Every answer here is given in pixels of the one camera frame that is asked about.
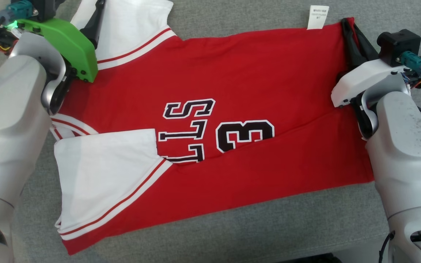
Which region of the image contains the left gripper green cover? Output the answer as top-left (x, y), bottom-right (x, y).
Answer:
top-left (16, 0), bottom-right (106, 83)

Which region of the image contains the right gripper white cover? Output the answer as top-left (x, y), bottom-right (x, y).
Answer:
top-left (330, 18), bottom-right (413, 109)

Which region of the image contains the red jersey with white sleeves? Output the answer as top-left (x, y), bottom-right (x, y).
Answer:
top-left (50, 0), bottom-right (376, 255)

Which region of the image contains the right teal cable connector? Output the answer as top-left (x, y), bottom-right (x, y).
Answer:
top-left (400, 51), bottom-right (421, 76)

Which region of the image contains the teal cable connector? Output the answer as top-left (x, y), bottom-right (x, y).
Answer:
top-left (400, 51), bottom-right (421, 76)
top-left (0, 0), bottom-right (35, 20)

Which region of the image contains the left teal cable connector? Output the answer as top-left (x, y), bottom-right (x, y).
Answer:
top-left (0, 0), bottom-right (35, 20)

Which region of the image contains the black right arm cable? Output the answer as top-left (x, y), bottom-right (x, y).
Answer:
top-left (378, 230), bottom-right (396, 263)

